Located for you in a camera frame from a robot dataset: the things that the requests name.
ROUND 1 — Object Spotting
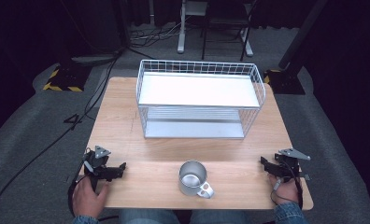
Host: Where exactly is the person's left hand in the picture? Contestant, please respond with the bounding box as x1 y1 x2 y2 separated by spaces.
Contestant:
72 175 110 219

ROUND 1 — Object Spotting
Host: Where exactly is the hand-held gripper cable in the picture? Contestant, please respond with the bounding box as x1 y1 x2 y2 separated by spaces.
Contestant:
66 174 91 219
269 161 305 211

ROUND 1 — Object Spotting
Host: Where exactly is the right hand-held gripper cable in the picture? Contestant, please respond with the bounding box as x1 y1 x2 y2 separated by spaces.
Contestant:
269 161 305 211

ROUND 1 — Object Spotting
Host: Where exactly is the white wire shelf rack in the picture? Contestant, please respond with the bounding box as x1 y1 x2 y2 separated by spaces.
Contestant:
135 59 267 140

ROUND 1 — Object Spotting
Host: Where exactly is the black striped stand base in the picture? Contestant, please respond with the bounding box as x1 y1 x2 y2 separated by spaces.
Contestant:
42 63 93 93
263 68 306 96

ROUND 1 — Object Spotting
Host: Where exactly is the silver metal cup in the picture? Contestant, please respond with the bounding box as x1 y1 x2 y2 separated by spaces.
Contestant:
178 160 216 200

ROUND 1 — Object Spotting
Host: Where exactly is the black chair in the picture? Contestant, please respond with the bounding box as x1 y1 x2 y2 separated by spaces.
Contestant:
200 0 258 63

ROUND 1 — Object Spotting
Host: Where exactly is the person's right hand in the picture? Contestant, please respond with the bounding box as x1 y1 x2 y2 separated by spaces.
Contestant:
268 173 300 206

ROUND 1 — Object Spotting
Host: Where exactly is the black slanted pole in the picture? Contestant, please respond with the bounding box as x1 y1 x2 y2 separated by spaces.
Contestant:
277 0 330 71

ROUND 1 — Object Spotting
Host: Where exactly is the bundle of floor cables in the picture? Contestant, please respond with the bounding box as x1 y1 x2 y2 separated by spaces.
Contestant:
128 15 191 49

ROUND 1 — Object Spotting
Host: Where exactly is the long black floor cable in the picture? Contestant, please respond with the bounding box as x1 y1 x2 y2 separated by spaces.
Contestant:
0 49 125 216

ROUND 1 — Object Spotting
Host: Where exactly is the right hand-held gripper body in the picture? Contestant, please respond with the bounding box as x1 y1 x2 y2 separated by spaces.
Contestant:
273 147 312 184

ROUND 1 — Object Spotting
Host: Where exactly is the white desk frame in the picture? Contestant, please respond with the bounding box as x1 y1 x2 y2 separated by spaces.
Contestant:
176 0 255 58

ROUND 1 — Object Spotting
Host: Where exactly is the person's left leg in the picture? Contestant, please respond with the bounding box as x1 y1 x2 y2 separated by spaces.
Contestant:
119 208 177 224

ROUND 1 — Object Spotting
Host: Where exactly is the left hand-held gripper cable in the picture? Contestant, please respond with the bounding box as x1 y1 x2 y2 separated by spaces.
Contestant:
66 174 91 219

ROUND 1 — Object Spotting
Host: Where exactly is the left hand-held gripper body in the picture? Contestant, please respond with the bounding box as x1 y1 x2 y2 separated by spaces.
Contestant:
82 145 113 191

